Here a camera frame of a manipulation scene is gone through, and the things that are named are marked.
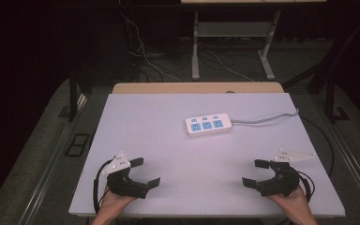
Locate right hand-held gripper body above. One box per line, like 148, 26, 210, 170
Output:
256, 148, 318, 198

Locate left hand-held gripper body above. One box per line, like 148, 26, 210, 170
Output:
101, 151, 150, 200

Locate white power strip blue sockets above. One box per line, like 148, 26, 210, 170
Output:
185, 112, 233, 139

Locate person's right hand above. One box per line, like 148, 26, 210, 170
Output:
266, 186, 310, 217

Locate person's left hand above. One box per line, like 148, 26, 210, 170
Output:
97, 185, 137, 217

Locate black metal stand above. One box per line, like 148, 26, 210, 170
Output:
323, 74, 352, 124

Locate wooden table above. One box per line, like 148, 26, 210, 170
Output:
112, 82, 285, 95

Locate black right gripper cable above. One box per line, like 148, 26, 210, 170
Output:
295, 170, 316, 203

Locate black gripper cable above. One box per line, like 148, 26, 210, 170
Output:
92, 158, 114, 216
295, 170, 316, 203

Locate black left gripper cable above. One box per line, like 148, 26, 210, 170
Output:
92, 158, 114, 216

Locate grey power strip cable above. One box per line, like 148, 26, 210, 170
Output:
231, 108, 300, 126

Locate black rectangular floor frame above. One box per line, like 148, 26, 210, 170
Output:
64, 133, 92, 158

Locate aluminium floor rail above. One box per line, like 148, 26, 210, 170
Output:
20, 93, 88, 225
329, 120, 360, 217

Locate white floor cable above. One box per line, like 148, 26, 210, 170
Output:
205, 49, 255, 83
119, 11, 183, 83

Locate white metal desk frame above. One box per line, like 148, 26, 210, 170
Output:
191, 10, 281, 82

